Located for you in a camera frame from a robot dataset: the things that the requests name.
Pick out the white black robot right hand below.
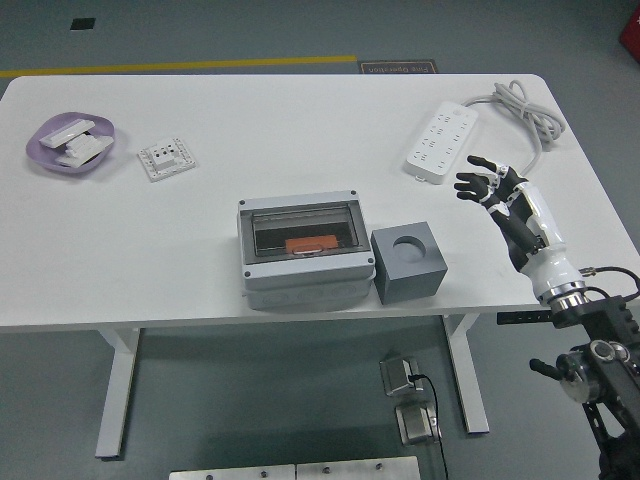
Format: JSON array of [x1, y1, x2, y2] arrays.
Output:
[[453, 154, 585, 301]]

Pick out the orange cylinder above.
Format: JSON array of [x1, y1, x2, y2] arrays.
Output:
[[284, 234, 340, 254]]

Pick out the grey junction box clear lid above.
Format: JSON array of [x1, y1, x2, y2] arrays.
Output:
[[237, 188, 377, 312]]

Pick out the grey cube with round hole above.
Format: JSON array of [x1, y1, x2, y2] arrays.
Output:
[[371, 222, 448, 306]]

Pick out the black table control panel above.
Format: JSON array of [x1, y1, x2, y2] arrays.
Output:
[[497, 310, 554, 325]]

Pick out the white power strip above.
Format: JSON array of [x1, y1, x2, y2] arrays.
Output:
[[404, 99, 480, 185]]

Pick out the white table leg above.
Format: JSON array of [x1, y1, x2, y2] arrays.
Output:
[[94, 327, 141, 460], [442, 315, 490, 435]]

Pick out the grey foot pedal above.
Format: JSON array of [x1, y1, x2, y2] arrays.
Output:
[[378, 354, 424, 398], [394, 399, 444, 446]]

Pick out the brown floor sign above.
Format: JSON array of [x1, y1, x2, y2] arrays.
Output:
[[357, 59, 439, 76]]

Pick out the red object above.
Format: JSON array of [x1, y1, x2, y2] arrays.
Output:
[[618, 9, 640, 51]]

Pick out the silver metal plate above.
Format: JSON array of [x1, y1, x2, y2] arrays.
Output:
[[168, 464, 297, 480], [295, 455, 421, 480]]

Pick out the yellow floor tape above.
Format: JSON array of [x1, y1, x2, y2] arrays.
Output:
[[0, 54, 359, 79]]

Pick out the small white plastic part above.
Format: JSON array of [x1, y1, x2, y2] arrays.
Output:
[[54, 149, 94, 169]]

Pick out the long white plastic bar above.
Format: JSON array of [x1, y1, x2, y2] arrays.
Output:
[[39, 118, 97, 148]]

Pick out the purple tray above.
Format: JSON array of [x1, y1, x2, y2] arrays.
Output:
[[25, 111, 117, 176]]

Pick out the grey power cord with plug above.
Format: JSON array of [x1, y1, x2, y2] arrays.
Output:
[[462, 80, 568, 175]]

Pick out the black pedal cable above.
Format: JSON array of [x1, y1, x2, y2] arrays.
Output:
[[407, 372, 450, 480]]

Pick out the white wall socket plate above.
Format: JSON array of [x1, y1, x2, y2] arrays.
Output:
[[137, 136, 200, 184]]

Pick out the white plastic switch part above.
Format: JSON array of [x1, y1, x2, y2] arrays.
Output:
[[62, 132, 114, 156]]

